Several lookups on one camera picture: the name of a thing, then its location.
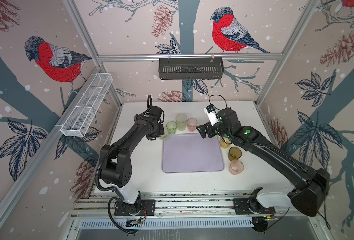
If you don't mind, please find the bright green faceted glass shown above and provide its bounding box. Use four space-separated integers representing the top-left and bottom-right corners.
166 121 178 135

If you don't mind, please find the black hanging wire basket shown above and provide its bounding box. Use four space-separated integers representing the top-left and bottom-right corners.
159 58 224 80

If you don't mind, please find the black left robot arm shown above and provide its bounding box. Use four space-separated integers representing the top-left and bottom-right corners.
95 104 165 215

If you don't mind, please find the pale green dimpled short glass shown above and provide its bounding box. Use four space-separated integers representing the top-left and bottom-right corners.
159 129 169 141

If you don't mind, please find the lilac plastic tray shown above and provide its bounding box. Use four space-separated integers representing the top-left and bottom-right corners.
162 134 224 174

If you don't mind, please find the tall pale green dimpled glass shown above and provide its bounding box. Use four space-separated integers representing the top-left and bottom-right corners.
176 114 188 131

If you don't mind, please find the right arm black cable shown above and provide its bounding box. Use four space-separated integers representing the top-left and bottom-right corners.
208 94 229 111

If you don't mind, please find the aluminium front rail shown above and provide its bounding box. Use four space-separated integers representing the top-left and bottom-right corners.
70 191 319 219

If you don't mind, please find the yellow amber glass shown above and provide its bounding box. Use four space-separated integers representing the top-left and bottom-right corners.
220 138 232 149

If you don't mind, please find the pink glass near right arm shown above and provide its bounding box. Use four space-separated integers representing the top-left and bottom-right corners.
229 160 244 175

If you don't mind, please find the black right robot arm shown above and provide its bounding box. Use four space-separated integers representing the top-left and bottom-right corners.
196 105 330 217

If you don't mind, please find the pink glass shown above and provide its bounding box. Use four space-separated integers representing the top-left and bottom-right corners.
187 118 198 132

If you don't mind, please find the dark olive glass near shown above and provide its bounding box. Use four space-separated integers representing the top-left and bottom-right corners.
228 147 242 161

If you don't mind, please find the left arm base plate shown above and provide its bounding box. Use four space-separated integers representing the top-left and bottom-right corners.
114 200 156 217

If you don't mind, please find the white wire mesh shelf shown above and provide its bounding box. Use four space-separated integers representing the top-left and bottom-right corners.
60 73 113 137

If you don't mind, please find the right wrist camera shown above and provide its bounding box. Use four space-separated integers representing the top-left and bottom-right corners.
204 104 220 126

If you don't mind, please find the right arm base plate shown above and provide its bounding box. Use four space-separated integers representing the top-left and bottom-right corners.
233 198 276 215

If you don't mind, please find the aluminium back crossbar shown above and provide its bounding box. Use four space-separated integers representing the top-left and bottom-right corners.
98 53 283 63

